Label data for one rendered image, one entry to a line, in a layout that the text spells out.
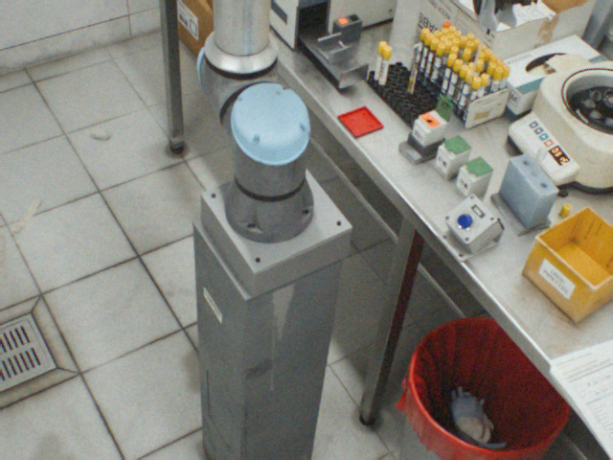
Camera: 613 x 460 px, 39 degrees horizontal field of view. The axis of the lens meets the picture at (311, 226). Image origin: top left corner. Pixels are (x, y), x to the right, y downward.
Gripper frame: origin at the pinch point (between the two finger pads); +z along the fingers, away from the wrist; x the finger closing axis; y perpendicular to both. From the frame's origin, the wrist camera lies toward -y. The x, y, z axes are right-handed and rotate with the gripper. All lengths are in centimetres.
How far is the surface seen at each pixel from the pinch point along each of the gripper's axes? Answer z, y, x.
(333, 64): 21.8, -22.8, -17.7
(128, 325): 113, -37, -65
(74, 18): 99, -163, -50
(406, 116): 24.2, -5.8, -8.8
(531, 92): 19.0, 0.6, 15.3
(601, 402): 24, 63, -10
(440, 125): 18.0, 4.2, -7.9
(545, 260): 18.5, 39.2, -6.6
